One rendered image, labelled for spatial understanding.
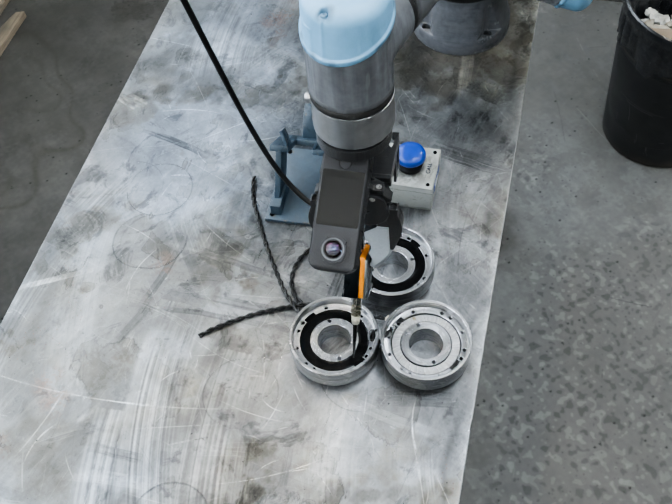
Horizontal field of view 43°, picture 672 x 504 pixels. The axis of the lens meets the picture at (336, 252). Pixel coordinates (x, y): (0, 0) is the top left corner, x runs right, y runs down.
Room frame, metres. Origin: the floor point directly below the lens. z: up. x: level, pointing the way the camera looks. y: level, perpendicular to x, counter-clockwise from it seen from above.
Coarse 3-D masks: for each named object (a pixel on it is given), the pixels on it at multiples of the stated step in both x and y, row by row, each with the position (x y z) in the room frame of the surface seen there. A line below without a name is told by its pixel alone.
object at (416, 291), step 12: (408, 228) 0.62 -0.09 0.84; (408, 240) 0.61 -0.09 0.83; (420, 240) 0.61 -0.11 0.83; (396, 252) 0.60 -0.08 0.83; (408, 252) 0.59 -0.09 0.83; (432, 252) 0.58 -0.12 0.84; (384, 264) 0.60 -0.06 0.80; (408, 264) 0.58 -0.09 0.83; (432, 264) 0.56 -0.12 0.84; (384, 276) 0.56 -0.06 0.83; (408, 276) 0.56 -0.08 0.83; (432, 276) 0.55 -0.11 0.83; (420, 288) 0.53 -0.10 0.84; (372, 300) 0.54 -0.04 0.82; (384, 300) 0.53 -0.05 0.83; (396, 300) 0.53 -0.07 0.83; (408, 300) 0.53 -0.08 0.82
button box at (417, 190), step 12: (432, 156) 0.73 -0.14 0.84; (408, 168) 0.71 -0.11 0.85; (420, 168) 0.71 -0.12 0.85; (432, 168) 0.71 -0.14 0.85; (408, 180) 0.69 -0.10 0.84; (420, 180) 0.69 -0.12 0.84; (432, 180) 0.69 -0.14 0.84; (396, 192) 0.69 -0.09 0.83; (408, 192) 0.69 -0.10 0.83; (420, 192) 0.68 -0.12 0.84; (432, 192) 0.68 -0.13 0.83; (408, 204) 0.69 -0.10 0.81; (420, 204) 0.68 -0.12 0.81; (432, 204) 0.68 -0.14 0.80
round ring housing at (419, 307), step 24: (408, 312) 0.51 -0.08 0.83; (432, 312) 0.50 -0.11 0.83; (456, 312) 0.49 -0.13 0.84; (384, 336) 0.48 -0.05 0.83; (408, 336) 0.47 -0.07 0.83; (432, 336) 0.48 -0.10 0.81; (384, 360) 0.45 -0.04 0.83; (408, 360) 0.45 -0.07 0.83; (432, 360) 0.44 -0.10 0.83; (408, 384) 0.42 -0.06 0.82; (432, 384) 0.41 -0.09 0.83
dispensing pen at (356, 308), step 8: (344, 280) 0.50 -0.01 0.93; (352, 280) 0.50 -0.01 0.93; (344, 288) 0.49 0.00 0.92; (352, 288) 0.49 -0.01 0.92; (344, 296) 0.49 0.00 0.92; (352, 296) 0.48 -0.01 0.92; (352, 304) 0.49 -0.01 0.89; (360, 304) 0.49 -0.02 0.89; (352, 312) 0.48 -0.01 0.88; (360, 312) 0.48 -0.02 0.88; (352, 320) 0.48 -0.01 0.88
